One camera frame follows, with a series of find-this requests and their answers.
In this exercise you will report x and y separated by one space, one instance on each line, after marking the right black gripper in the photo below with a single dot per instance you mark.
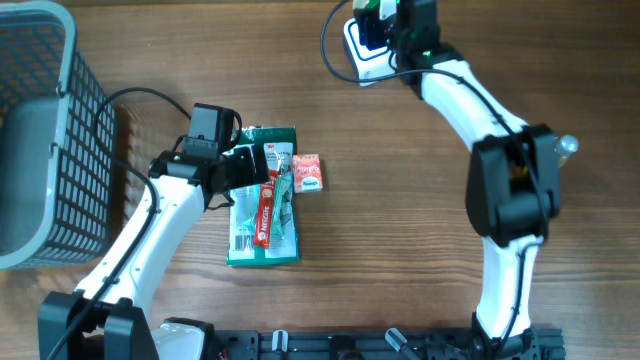
368 22

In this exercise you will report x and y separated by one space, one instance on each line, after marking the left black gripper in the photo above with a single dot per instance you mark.
246 174

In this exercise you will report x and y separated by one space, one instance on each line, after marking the green lid seasoning jar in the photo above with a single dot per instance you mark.
372 5

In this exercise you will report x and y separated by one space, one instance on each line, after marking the mint green wipes sachet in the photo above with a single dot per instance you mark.
247 199

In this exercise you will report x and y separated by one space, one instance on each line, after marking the pink Kleenex tissue pack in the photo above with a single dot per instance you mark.
307 173

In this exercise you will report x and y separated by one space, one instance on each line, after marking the yellow oil bottle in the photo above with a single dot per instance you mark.
565 147

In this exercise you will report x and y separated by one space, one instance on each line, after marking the red Nescafe coffee stick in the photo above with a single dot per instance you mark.
264 216

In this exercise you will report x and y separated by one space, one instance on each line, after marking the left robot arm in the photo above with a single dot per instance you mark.
105 317

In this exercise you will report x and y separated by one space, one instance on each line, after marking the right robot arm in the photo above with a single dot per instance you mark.
513 187

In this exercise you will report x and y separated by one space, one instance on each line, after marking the white barcode scanner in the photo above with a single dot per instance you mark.
366 63

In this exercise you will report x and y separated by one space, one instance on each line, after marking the grey plastic mesh basket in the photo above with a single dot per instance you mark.
57 137

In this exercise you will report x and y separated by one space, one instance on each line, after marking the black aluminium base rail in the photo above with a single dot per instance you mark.
350 345

